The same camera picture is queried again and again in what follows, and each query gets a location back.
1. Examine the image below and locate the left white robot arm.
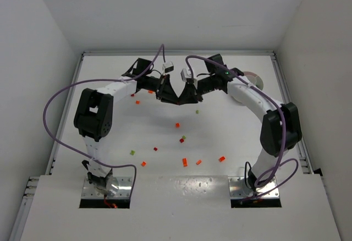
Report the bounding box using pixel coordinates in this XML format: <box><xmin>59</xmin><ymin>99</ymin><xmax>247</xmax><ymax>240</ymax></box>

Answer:
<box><xmin>74</xmin><ymin>58</ymin><xmax>178</xmax><ymax>195</ymax></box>

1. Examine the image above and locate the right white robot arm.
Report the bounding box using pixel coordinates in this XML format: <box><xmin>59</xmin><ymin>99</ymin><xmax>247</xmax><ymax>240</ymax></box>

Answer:
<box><xmin>180</xmin><ymin>54</ymin><xmax>302</xmax><ymax>190</ymax></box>

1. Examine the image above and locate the white divided bowl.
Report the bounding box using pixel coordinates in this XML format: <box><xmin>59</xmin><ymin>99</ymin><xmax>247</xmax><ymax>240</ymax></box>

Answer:
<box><xmin>230</xmin><ymin>72</ymin><xmax>264</xmax><ymax>106</ymax></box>

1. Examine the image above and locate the orange double lego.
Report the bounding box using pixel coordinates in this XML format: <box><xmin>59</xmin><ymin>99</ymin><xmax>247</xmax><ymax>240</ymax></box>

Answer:
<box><xmin>182</xmin><ymin>158</ymin><xmax>188</xmax><ymax>167</ymax></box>

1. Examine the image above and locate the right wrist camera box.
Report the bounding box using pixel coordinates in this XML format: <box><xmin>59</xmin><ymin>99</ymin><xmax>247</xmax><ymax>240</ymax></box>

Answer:
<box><xmin>180</xmin><ymin>68</ymin><xmax>194</xmax><ymax>84</ymax></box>

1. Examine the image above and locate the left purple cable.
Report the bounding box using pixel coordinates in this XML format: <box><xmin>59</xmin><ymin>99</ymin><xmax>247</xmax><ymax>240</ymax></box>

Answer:
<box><xmin>43</xmin><ymin>43</ymin><xmax>166</xmax><ymax>198</ymax></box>

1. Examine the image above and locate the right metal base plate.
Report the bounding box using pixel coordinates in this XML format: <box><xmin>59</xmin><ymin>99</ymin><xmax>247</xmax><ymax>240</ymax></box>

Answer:
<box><xmin>228</xmin><ymin>176</ymin><xmax>281</xmax><ymax>200</ymax></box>

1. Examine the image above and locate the metal base plate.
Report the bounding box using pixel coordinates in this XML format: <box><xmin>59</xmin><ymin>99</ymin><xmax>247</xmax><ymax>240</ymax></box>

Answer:
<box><xmin>228</xmin><ymin>176</ymin><xmax>281</xmax><ymax>200</ymax></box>
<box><xmin>81</xmin><ymin>177</ymin><xmax>133</xmax><ymax>200</ymax></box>

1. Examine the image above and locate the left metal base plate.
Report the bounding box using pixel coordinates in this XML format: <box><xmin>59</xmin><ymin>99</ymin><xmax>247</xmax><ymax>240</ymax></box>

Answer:
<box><xmin>81</xmin><ymin>177</ymin><xmax>133</xmax><ymax>200</ymax></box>

